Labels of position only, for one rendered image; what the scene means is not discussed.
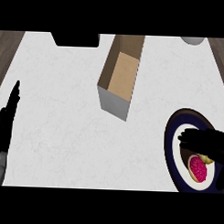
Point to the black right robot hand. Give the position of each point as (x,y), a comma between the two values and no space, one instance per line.
(207,143)

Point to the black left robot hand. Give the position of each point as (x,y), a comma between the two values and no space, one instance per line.
(6,119)

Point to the dark blue rimmed plate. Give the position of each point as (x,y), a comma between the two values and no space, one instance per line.
(173,143)

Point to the open cardboard box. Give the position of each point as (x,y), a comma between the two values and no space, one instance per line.
(122,77)

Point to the pale grey round object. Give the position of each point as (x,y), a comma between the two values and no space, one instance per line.
(193,40)

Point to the black appliance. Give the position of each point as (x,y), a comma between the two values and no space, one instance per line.
(77,39)

